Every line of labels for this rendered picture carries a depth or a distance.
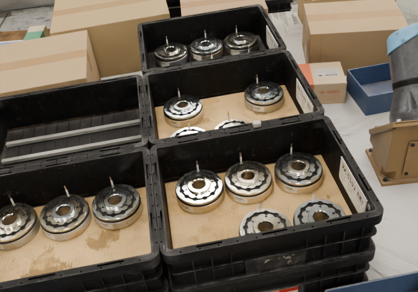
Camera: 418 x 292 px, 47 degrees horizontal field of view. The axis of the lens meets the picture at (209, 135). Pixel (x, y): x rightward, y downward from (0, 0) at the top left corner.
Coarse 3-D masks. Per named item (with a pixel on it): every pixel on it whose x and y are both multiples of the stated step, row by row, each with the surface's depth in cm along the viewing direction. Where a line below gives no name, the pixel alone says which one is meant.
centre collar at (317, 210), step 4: (316, 208) 94; (320, 208) 94; (324, 208) 94; (312, 212) 93; (316, 212) 93; (320, 212) 94; (324, 212) 93; (328, 212) 93; (308, 216) 92; (312, 216) 92; (328, 216) 92; (332, 216) 92; (312, 220) 92
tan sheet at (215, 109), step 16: (224, 96) 132; (240, 96) 132; (288, 96) 129; (160, 112) 129; (208, 112) 127; (224, 112) 127; (240, 112) 126; (256, 112) 125; (272, 112) 125; (288, 112) 124; (160, 128) 124; (176, 128) 123; (208, 128) 122
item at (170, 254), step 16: (256, 128) 104; (272, 128) 104; (160, 144) 103; (176, 144) 103; (352, 160) 94; (160, 192) 92; (368, 192) 87; (160, 208) 89; (160, 224) 86; (304, 224) 83; (320, 224) 83; (336, 224) 83; (352, 224) 83; (368, 224) 84; (160, 240) 83; (224, 240) 82; (240, 240) 82; (256, 240) 82; (272, 240) 82; (288, 240) 83; (176, 256) 81; (192, 256) 82; (208, 256) 82
